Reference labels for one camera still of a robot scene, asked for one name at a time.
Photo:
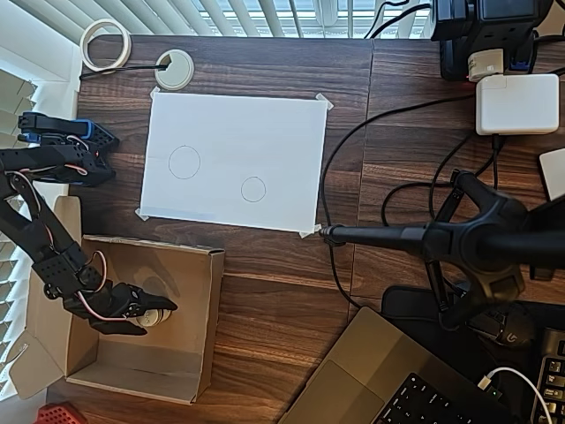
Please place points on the red leader robot arm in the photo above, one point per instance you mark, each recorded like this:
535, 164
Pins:
57, 415

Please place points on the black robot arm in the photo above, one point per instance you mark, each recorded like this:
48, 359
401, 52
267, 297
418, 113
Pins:
48, 238

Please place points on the open cardboard box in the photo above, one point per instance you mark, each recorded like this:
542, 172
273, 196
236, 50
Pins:
145, 353

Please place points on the masking tape corner piece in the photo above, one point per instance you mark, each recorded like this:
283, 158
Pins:
309, 232
326, 101
142, 214
155, 93

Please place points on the cream vertical window blind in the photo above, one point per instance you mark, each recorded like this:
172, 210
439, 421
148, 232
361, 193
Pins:
13, 287
247, 17

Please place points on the white paper sheet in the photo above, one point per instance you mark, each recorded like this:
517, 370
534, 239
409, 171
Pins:
247, 146

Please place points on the grey laptop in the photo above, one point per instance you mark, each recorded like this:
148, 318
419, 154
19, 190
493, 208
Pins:
366, 366

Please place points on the white round desk grommet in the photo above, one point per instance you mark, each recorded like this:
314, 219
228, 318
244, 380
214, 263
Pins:
178, 77

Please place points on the masking tape roll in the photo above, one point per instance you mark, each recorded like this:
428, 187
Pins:
88, 57

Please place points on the black mouse pad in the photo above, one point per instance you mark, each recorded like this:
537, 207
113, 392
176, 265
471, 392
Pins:
406, 305

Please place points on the black tripod stand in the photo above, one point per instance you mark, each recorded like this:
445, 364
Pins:
476, 243

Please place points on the black computer mouse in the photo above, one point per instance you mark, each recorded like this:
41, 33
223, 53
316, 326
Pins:
514, 331

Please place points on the black power strip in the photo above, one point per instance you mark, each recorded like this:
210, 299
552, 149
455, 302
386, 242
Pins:
454, 57

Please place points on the black keyboard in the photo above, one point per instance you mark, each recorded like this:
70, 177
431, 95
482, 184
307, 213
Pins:
554, 380

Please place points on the small white plug adapter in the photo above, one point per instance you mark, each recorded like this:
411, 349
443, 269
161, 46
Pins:
485, 64

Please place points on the white laptop power adapter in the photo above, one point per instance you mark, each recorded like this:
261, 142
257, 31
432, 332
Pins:
516, 103

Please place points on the silver flat device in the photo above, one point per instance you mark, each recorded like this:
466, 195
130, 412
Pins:
555, 174

